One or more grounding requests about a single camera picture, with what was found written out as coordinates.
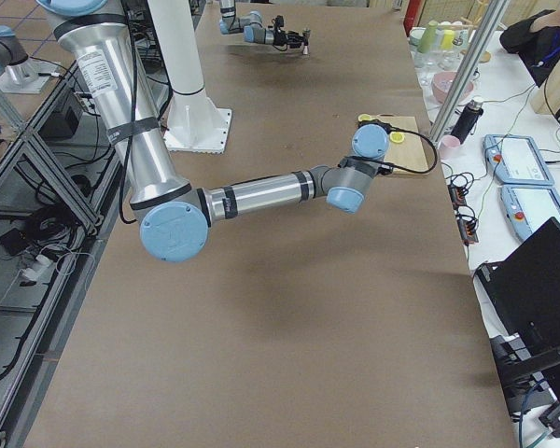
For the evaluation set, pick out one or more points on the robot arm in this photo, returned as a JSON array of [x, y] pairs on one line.
[[252, 28], [173, 216]]

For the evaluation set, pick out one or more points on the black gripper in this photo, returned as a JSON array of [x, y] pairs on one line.
[[285, 37]]

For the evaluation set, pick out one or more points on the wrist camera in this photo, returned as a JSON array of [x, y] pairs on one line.
[[278, 22]]

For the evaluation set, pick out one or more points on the lemon slice on knife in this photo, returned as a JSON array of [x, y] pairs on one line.
[[397, 137]]

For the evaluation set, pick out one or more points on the pink cup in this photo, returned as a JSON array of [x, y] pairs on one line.
[[448, 146]]

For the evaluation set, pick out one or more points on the black water bottle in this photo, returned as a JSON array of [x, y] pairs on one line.
[[467, 119]]

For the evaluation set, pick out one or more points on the steel jigger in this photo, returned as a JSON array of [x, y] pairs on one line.
[[305, 35]]

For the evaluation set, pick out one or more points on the yellow cup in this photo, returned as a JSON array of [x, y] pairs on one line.
[[447, 41]]

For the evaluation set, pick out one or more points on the black monitor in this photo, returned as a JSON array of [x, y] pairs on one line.
[[524, 288]]

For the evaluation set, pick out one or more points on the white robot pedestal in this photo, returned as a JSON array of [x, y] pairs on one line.
[[194, 123]]

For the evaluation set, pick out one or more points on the wooden cutting board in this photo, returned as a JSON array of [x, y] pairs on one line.
[[413, 153]]

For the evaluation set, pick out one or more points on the aluminium frame post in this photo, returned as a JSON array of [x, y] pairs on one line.
[[477, 45]]

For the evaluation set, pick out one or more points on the teach pendant near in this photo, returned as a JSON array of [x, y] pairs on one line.
[[527, 207]]

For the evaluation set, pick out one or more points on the green cup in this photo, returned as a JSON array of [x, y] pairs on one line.
[[427, 39]]

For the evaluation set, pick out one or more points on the pink bowl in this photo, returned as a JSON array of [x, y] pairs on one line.
[[443, 81]]

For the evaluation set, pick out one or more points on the teach pendant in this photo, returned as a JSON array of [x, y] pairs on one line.
[[527, 207], [515, 159]]

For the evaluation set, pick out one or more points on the person in black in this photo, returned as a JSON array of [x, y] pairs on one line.
[[536, 40]]

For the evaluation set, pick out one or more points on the teach pendant far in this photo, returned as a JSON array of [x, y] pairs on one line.
[[515, 159]]

